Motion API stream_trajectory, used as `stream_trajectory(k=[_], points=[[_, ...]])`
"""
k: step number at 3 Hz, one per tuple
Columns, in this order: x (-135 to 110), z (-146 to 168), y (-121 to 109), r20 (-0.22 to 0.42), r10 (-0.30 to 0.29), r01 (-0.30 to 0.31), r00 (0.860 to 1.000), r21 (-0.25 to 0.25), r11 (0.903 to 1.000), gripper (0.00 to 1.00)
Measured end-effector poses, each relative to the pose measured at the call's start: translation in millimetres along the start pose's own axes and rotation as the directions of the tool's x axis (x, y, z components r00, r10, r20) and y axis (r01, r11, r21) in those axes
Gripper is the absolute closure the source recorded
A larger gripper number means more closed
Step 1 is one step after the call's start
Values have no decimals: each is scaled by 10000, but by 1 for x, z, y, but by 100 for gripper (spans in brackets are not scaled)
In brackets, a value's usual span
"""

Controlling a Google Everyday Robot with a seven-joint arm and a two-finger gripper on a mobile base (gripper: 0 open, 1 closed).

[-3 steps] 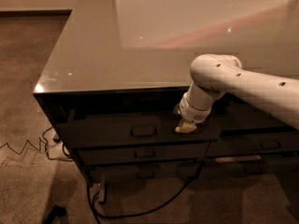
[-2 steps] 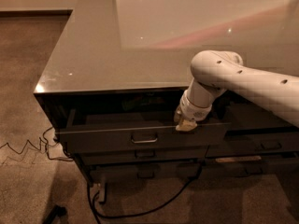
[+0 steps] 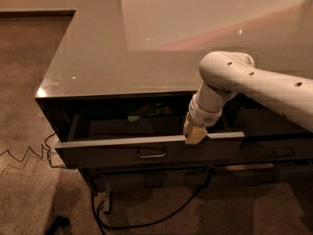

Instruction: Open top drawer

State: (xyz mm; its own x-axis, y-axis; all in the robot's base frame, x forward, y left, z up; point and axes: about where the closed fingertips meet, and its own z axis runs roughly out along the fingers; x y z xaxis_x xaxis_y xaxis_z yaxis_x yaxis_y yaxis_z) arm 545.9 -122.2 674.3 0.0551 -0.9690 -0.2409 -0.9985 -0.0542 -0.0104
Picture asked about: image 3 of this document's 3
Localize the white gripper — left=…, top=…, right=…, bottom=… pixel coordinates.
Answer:
left=183, top=96, right=222, bottom=145

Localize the green snack bag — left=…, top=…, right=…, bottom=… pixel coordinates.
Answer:
left=126, top=103, right=173, bottom=122

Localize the thick black floor cable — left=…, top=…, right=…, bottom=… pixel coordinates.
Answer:
left=90, top=171, right=213, bottom=235

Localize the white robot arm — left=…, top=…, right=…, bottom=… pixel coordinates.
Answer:
left=183, top=51, right=313, bottom=145

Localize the dark drawer cabinet counter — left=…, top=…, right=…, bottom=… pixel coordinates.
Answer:
left=35, top=0, right=312, bottom=193

